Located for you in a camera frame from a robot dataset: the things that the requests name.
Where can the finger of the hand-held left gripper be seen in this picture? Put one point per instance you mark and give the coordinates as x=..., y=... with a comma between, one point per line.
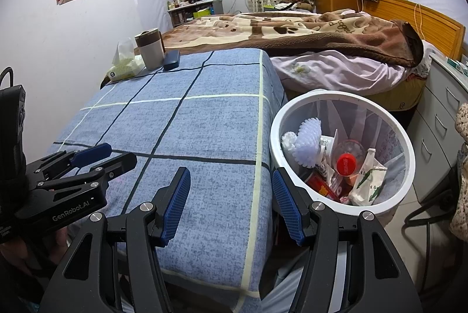
x=122, y=162
x=93, y=153

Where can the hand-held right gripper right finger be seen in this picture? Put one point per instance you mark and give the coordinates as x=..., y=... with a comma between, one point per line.
x=287, y=207

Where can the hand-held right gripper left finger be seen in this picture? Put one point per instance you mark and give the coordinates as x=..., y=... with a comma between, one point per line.
x=177, y=207

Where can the red cardboard box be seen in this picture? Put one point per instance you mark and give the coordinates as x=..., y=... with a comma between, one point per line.
x=320, y=185

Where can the white foam fruit net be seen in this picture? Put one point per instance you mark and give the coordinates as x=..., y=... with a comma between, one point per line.
x=309, y=141

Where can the clear bottle red cap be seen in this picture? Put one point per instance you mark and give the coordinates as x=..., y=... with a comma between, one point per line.
x=346, y=163

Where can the white green paper bag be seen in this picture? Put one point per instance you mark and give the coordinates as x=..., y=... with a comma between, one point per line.
x=369, y=185

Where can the white lined waste bin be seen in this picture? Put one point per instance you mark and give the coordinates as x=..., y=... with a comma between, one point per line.
x=351, y=115

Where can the person's left hand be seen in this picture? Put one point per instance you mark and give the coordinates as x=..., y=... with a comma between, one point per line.
x=14, y=249

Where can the yellow green tissue pack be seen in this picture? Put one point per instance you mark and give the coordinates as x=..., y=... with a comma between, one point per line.
x=124, y=70

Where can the dark blue power bank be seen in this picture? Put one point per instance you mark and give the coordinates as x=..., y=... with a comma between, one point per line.
x=172, y=60

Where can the white brown tumbler cup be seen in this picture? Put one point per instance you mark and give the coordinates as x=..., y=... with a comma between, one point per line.
x=151, y=51

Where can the pink quilt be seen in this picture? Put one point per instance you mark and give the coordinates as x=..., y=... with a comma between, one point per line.
x=347, y=73

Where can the green tissue box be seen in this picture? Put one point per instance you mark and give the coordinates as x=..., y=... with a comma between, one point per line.
x=202, y=13

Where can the white desk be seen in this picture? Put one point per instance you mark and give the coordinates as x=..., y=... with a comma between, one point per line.
x=193, y=4

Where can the brown printed blanket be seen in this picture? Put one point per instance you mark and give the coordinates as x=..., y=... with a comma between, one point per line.
x=292, y=31

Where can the grey drawer cabinet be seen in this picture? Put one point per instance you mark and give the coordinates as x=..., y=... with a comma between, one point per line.
x=438, y=115

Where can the floral cloth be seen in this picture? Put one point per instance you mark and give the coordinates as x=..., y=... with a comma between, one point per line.
x=461, y=170

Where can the green white flat box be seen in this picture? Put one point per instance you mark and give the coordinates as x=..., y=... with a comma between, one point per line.
x=457, y=65

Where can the wooden headboard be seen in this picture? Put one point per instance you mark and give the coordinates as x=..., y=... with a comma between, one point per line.
x=435, y=18

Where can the black chair frame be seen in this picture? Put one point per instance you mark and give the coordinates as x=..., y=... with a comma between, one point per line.
x=416, y=216

